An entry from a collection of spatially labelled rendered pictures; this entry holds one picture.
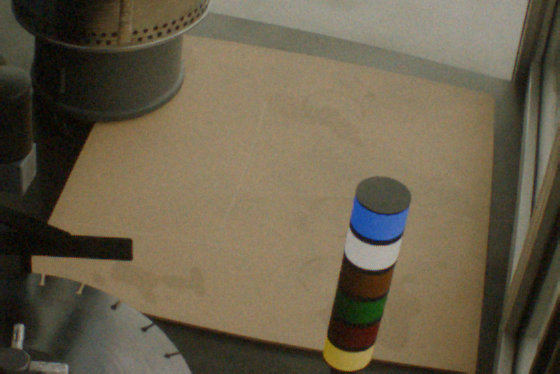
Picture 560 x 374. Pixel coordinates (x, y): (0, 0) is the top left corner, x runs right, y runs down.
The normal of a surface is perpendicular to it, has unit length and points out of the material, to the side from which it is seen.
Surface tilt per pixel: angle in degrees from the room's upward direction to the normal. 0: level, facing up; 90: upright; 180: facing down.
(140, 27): 90
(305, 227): 0
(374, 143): 0
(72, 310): 0
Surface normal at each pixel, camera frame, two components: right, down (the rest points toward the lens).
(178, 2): 0.70, 0.50
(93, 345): 0.11, -0.78
